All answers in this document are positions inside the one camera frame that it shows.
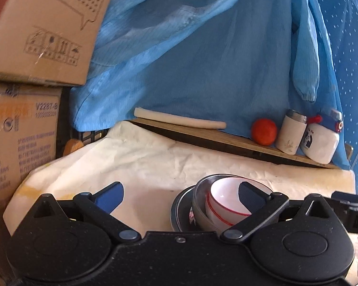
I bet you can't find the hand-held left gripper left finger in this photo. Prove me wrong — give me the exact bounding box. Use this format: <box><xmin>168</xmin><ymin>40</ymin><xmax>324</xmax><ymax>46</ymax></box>
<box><xmin>31</xmin><ymin>182</ymin><xmax>142</xmax><ymax>243</ymax></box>

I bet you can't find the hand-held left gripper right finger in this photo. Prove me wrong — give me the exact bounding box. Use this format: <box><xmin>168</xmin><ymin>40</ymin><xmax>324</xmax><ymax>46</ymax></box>
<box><xmin>220</xmin><ymin>182</ymin><xmax>329</xmax><ymax>243</ymax></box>

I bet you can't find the steel bowl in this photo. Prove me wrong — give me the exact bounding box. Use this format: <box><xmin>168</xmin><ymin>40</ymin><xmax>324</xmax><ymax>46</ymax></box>
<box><xmin>192</xmin><ymin>174</ymin><xmax>273</xmax><ymax>233</ymax></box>

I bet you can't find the large steel plate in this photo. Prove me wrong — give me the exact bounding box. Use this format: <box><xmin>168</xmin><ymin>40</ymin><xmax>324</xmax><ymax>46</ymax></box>
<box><xmin>170</xmin><ymin>185</ymin><xmax>197</xmax><ymax>233</ymax></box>

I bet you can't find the cream table cloth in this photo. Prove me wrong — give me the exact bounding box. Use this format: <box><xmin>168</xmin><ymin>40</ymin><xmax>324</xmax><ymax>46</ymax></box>
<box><xmin>4</xmin><ymin>121</ymin><xmax>355</xmax><ymax>236</ymax></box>

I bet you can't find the red tomato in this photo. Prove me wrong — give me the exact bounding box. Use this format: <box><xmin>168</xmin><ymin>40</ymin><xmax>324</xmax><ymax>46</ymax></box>
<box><xmin>251</xmin><ymin>118</ymin><xmax>278</xmax><ymax>146</ymax></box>

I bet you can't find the black plastic crate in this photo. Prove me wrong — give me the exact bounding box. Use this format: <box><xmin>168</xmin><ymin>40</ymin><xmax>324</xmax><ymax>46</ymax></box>
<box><xmin>72</xmin><ymin>128</ymin><xmax>109</xmax><ymax>143</ymax></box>

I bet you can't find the white thermos cup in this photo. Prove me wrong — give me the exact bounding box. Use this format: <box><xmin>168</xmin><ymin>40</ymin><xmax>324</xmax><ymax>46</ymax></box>
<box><xmin>275</xmin><ymin>110</ymin><xmax>308</xmax><ymax>155</ymax></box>

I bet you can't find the white bottle with blue lid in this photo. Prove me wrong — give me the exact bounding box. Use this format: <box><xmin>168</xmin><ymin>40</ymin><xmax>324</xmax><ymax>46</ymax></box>
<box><xmin>300</xmin><ymin>109</ymin><xmax>344</xmax><ymax>165</ymax></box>

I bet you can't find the wooden rolling pin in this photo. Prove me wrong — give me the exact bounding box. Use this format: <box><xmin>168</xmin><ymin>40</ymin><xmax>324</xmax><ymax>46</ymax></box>
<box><xmin>134</xmin><ymin>107</ymin><xmax>227</xmax><ymax>129</ymax></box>

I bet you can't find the printed cardboard box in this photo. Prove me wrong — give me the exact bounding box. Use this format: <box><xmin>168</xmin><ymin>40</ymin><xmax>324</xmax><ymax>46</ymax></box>
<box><xmin>0</xmin><ymin>82</ymin><xmax>63</xmax><ymax>275</ymax></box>

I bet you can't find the light blue work coat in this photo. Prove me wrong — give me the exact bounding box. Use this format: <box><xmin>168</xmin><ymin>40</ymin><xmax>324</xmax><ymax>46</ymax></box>
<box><xmin>70</xmin><ymin>0</ymin><xmax>347</xmax><ymax>161</ymax></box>

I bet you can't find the blue dotted fabric tent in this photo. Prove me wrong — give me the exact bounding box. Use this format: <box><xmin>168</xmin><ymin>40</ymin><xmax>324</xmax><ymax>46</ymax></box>
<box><xmin>304</xmin><ymin>0</ymin><xmax>358</xmax><ymax>194</ymax></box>

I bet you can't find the open brown cardboard box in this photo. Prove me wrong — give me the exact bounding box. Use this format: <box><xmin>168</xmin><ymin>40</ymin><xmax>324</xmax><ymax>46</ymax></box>
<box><xmin>0</xmin><ymin>0</ymin><xmax>120</xmax><ymax>87</ymax></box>

